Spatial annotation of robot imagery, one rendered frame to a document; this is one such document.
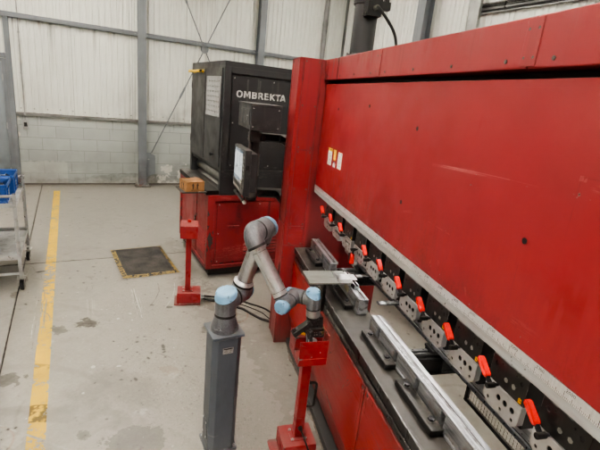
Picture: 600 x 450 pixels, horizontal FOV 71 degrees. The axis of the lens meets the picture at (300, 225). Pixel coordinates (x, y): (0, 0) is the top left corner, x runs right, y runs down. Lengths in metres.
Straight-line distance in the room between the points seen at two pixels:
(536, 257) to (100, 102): 8.40
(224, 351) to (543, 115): 1.82
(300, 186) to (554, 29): 2.26
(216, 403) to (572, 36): 2.26
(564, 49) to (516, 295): 0.67
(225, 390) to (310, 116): 1.94
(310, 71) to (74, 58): 6.36
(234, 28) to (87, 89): 3.10
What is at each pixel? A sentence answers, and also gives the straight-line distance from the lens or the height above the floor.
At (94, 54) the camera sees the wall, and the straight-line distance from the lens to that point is 9.06.
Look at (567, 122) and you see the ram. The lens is 1.30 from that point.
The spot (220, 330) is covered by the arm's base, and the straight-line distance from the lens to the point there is 2.35.
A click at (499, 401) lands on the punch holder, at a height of 1.21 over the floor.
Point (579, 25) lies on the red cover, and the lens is 1.33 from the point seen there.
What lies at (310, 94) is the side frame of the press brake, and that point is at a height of 2.05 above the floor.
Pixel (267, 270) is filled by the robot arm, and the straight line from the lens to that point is 2.10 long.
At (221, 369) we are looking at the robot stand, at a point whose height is 0.58.
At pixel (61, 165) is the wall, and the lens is 9.19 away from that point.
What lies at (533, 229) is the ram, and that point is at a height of 1.74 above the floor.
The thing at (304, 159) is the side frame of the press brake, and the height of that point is 1.58.
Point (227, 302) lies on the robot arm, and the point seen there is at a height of 0.96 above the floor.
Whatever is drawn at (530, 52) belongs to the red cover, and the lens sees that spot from 1.42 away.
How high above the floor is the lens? 2.02
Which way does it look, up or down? 17 degrees down
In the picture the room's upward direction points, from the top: 6 degrees clockwise
